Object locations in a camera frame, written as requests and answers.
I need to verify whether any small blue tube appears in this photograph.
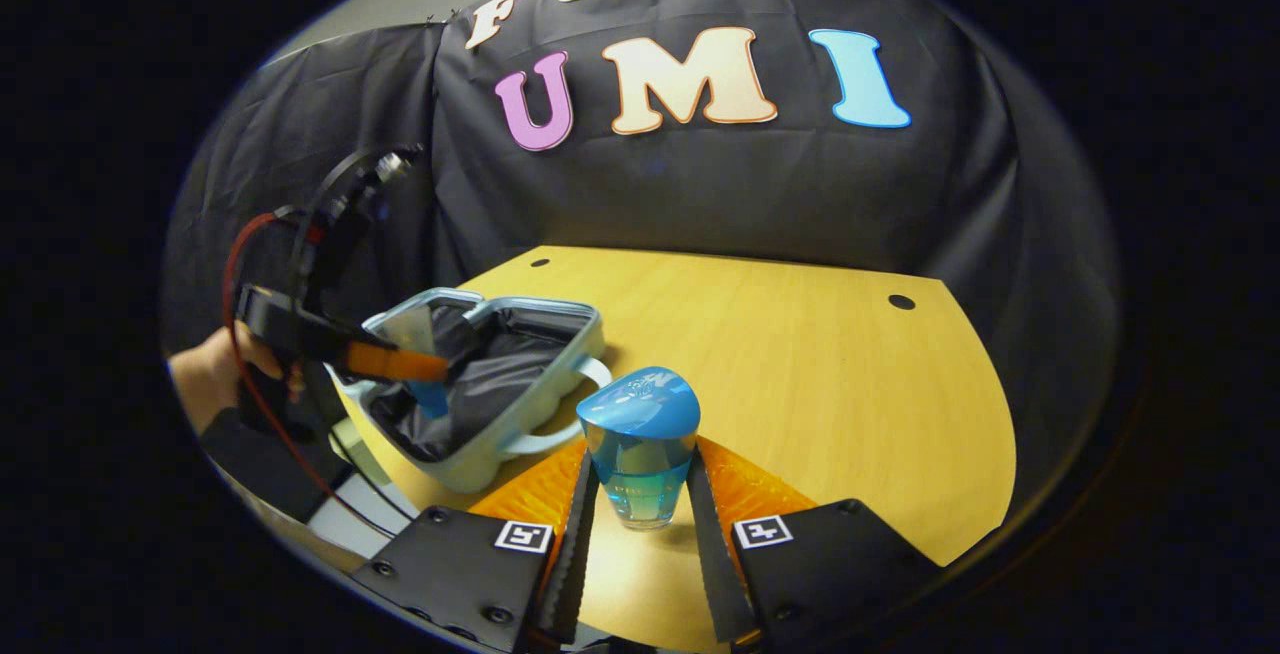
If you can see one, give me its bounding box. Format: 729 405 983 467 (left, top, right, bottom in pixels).
408 379 451 421

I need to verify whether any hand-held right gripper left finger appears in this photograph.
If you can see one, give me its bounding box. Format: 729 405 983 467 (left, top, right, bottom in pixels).
348 437 601 653

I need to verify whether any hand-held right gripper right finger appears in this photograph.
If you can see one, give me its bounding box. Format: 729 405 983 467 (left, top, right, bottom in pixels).
686 434 943 649

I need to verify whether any blue glass bottle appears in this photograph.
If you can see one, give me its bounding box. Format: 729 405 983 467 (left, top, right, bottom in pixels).
576 366 702 532

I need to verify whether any red cable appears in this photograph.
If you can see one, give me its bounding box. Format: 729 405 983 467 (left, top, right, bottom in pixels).
221 211 346 510

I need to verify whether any light blue suitcase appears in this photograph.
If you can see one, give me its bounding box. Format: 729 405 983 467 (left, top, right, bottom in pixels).
328 286 614 495

